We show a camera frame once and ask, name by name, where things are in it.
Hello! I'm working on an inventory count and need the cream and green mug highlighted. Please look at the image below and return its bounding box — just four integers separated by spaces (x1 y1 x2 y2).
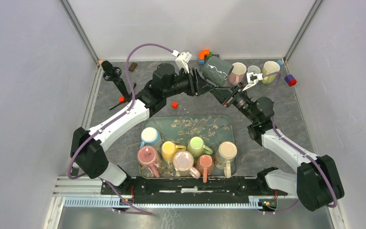
214 141 237 178

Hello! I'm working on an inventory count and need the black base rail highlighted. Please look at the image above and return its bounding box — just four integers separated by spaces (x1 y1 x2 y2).
101 172 287 205

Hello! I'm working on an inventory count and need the brown block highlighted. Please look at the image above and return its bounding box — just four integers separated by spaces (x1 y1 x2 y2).
128 62 138 72

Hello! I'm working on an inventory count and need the orange curved block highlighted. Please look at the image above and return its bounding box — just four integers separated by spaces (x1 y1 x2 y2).
198 49 210 60

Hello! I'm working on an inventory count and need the yellow mug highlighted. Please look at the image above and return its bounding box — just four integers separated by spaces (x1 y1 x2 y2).
161 141 187 163

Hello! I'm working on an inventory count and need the red cube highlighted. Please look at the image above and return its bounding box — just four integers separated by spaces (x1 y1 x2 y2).
172 102 179 109

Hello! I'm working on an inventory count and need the black microphone tripod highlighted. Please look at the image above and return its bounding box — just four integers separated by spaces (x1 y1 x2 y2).
99 60 132 111

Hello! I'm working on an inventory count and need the red-pink mug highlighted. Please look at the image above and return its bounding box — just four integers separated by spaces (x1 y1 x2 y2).
137 146 161 178

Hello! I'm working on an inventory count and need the pale pink mug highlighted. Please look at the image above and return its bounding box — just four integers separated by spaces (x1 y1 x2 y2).
173 151 201 179

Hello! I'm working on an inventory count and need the grey lego baseplate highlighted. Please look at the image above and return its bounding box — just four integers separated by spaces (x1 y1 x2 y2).
199 54 221 71

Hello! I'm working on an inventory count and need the dark teal mug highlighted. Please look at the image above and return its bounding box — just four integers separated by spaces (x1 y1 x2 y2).
202 60 233 87

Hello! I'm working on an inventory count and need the coral mug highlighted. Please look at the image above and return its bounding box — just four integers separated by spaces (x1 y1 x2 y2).
196 155 214 183

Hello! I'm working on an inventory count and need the light blue mug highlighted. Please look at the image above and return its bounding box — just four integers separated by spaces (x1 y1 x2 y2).
140 127 162 148

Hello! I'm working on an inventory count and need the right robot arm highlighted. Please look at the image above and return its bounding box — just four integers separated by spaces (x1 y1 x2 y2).
210 86 345 211

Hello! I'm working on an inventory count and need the yellow-green hexagonal mug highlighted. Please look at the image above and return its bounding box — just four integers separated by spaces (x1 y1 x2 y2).
262 61 281 84

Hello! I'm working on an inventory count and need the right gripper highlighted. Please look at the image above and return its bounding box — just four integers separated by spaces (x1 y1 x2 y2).
212 81 258 123

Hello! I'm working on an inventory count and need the floral teal tray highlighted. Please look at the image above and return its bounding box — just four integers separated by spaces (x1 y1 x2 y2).
139 115 235 178

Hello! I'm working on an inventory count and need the purple and red block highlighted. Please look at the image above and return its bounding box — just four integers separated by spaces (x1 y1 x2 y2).
285 74 297 87

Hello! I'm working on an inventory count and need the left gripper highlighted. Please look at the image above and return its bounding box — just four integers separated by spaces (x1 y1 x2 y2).
164 68 215 98

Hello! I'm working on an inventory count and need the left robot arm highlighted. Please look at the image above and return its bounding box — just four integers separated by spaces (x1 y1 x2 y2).
70 63 213 194

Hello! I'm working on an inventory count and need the light pink hexagonal mug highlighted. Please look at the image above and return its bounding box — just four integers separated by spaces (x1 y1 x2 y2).
228 62 247 85

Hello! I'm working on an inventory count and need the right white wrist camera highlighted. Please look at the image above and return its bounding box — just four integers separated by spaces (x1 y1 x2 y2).
243 72 263 91

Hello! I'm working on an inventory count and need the small red block by tripod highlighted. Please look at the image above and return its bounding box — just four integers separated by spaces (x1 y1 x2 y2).
119 96 126 103

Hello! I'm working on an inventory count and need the light green mug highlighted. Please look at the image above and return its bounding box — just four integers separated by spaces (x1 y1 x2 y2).
187 136 213 160

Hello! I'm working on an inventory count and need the blue-grey square mug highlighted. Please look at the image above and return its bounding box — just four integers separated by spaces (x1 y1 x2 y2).
247 65 261 74

